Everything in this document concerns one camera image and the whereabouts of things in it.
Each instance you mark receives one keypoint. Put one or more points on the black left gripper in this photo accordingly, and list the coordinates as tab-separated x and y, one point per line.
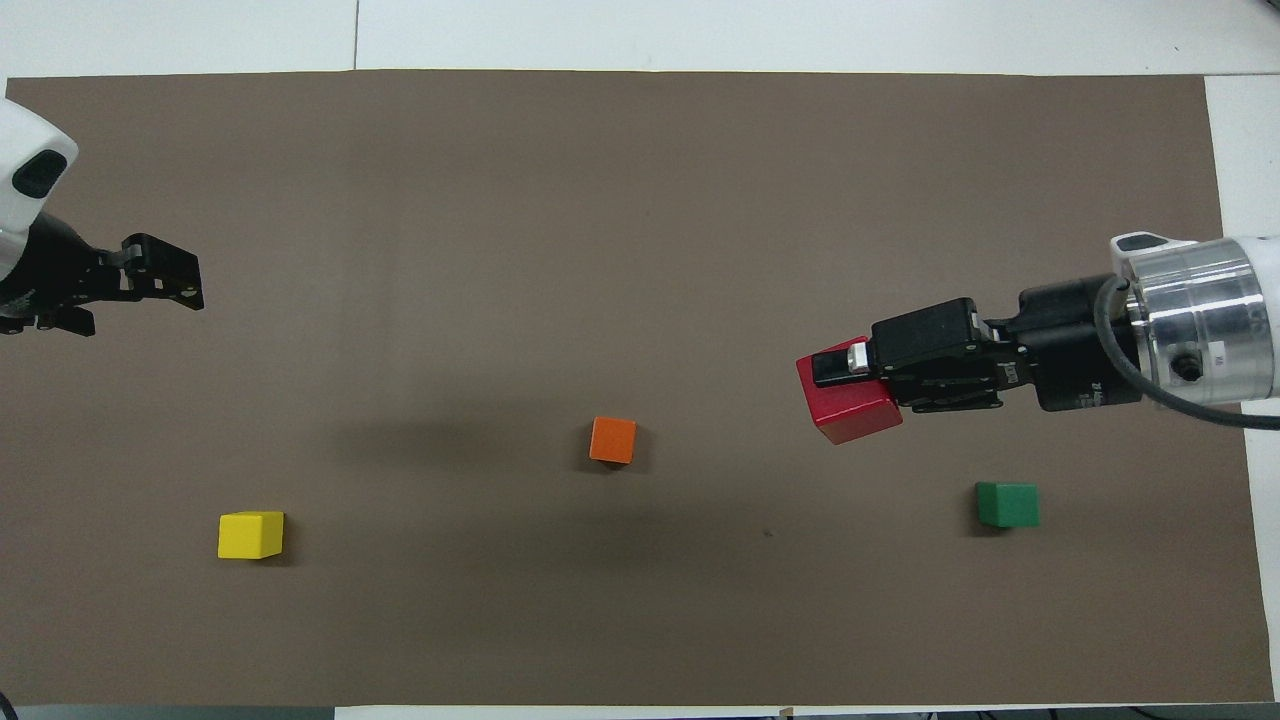
55	275

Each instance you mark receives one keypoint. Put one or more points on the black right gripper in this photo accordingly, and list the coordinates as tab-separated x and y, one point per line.
1070	345

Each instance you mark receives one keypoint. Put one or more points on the red wooden block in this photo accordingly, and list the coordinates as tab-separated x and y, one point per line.
850	412

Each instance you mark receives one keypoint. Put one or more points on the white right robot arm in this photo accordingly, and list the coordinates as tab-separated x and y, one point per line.
1210	320

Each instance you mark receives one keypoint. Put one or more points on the green wooden block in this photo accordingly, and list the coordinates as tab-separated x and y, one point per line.
1008	505

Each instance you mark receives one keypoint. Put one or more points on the yellow wooden block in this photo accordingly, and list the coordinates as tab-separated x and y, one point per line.
250	535

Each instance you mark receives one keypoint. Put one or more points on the orange wooden block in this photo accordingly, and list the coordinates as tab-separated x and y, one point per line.
612	440

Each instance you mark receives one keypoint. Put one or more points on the brown table mat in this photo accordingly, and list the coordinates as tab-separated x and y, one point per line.
640	250

